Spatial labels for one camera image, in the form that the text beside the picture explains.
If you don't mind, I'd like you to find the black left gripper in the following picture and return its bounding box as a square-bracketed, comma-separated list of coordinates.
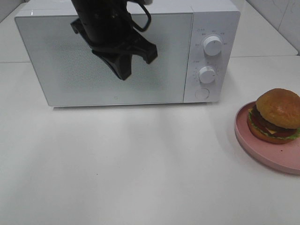
[71, 19, 158, 81]

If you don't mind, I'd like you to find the white microwave door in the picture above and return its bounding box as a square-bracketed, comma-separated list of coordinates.
[15, 14, 192, 106]

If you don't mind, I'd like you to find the white microwave knob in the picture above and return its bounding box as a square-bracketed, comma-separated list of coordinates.
[203, 35, 222, 56]
[199, 66, 216, 84]

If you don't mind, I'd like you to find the burger with sesame-free bun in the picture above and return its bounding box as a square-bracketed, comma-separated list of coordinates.
[247, 88, 300, 144]

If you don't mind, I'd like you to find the pink speckled plate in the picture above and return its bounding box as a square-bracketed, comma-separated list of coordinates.
[234, 101, 300, 175]

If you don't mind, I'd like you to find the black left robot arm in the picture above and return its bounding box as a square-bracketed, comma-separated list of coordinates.
[71, 0, 158, 80]

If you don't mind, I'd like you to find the white microwave oven body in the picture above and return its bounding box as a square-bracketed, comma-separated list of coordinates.
[15, 0, 240, 103]

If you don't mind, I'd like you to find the round white door button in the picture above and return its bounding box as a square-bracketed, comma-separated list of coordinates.
[195, 88, 210, 101]

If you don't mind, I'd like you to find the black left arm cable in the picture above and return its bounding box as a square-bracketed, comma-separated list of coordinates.
[126, 0, 154, 31]

